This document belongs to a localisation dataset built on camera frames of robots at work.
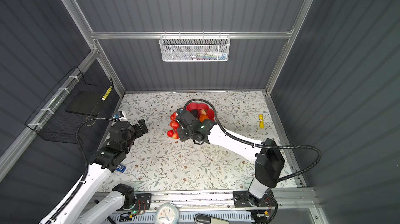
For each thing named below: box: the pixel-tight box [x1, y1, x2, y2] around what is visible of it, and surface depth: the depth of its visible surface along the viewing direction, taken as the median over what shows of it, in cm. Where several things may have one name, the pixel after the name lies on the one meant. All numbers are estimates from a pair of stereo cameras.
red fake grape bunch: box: [167, 111, 180, 140], surface depth 80 cm
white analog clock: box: [154, 202, 180, 224], surface depth 69 cm
